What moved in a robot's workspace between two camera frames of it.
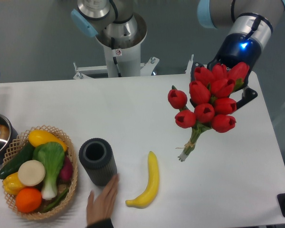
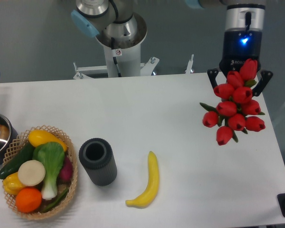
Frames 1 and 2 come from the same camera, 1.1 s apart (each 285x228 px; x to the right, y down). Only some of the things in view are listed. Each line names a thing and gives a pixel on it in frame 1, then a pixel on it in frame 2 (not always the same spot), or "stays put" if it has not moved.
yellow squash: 36,137 stays put
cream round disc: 31,173 stays put
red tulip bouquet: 209,105 to 237,111
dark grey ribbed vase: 97,157 stays put
